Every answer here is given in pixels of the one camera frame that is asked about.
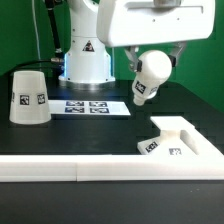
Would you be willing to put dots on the white lamp bulb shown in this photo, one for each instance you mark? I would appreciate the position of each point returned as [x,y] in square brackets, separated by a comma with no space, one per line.
[156,69]

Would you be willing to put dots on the white lamp shade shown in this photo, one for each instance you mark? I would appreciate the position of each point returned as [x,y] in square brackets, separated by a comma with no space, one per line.
[29,101]

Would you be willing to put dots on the white lamp base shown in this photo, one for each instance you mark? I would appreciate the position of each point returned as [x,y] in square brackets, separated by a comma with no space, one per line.
[169,142]

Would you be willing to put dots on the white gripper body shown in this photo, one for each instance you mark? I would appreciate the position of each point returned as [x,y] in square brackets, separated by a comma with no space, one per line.
[142,22]

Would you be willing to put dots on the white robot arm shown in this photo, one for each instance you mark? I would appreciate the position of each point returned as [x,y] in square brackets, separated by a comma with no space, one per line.
[95,26]

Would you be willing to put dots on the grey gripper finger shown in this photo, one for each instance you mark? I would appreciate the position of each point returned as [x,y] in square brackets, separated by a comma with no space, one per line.
[176,52]
[135,63]

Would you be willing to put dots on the white marker sheet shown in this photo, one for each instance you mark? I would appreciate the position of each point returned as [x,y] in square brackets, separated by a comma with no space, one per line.
[114,108]

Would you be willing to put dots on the white L-shaped fence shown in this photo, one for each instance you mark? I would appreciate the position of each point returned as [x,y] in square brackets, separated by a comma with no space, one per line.
[207,163]

